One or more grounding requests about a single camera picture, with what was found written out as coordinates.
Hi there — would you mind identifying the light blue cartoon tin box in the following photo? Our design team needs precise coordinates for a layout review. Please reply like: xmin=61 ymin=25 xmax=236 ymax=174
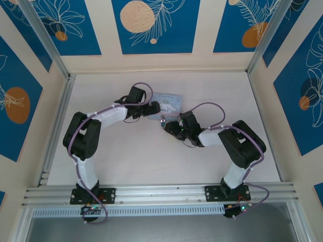
xmin=147 ymin=92 xmax=183 ymax=121

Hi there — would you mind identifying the blue panel large beige circle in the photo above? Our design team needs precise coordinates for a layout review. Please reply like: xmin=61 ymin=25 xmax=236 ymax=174
xmin=112 ymin=0 xmax=202 ymax=55

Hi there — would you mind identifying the blue panel white flower drawing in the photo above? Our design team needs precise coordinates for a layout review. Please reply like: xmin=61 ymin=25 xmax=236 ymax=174
xmin=32 ymin=0 xmax=102 ymax=56

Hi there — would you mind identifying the blue panel orange circle flower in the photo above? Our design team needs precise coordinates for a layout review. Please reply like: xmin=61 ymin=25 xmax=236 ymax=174
xmin=273 ymin=24 xmax=323 ymax=157
xmin=0 ymin=35 xmax=44 ymax=162

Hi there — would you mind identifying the blue panel orange circle feather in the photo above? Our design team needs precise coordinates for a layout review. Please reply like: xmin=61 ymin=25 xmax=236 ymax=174
xmin=212 ymin=0 xmax=281 ymax=53

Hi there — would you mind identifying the long aluminium base rail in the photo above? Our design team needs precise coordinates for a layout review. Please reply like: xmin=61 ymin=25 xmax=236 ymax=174
xmin=24 ymin=183 xmax=297 ymax=208

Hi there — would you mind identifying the aluminium table side rail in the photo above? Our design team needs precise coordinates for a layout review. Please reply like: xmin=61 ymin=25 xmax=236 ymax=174
xmin=37 ymin=74 xmax=77 ymax=188

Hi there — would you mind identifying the white slotted cable duct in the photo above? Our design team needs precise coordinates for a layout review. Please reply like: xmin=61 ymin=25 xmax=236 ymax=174
xmin=32 ymin=203 xmax=226 ymax=218

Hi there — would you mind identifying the aluminium frame post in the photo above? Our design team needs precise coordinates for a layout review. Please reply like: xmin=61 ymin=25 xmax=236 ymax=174
xmin=15 ymin=205 xmax=33 ymax=242
xmin=287 ymin=201 xmax=310 ymax=242
xmin=17 ymin=0 xmax=71 ymax=79

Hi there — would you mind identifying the clear plastic rail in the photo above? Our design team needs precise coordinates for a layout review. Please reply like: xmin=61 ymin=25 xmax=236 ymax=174
xmin=246 ymin=0 xmax=290 ymax=75

